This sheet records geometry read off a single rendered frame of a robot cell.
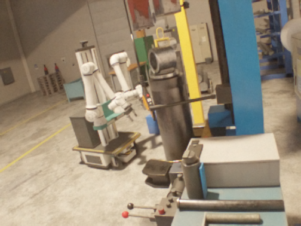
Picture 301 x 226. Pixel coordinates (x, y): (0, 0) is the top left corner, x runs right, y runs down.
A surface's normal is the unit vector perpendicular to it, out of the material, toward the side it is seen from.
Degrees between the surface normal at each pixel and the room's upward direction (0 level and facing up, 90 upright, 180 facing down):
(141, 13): 90
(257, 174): 90
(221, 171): 90
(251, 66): 90
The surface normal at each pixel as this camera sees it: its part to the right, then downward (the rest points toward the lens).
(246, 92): -0.30, 0.36
